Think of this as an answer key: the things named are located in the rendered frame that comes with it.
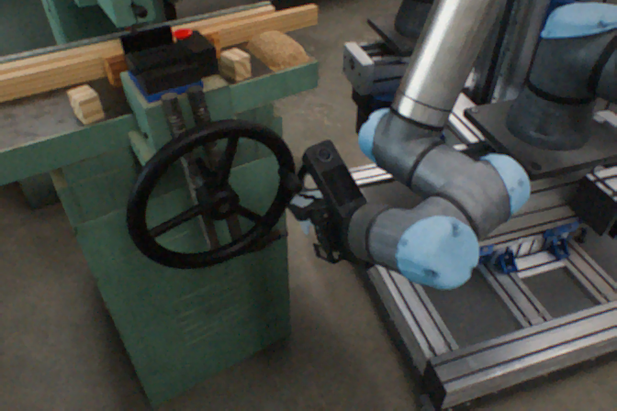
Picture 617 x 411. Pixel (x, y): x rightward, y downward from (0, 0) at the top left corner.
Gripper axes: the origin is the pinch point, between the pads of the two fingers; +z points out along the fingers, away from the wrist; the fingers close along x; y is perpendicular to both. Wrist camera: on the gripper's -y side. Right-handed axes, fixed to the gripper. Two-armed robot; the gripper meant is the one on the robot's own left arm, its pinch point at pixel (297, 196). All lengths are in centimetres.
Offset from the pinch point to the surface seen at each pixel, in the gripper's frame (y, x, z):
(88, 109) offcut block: -22.6, -24.5, 15.2
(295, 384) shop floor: 65, 3, 48
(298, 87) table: -15.9, 14.4, 18.1
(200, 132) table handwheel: -15.1, -12.7, -2.6
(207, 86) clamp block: -20.9, -7.2, 5.7
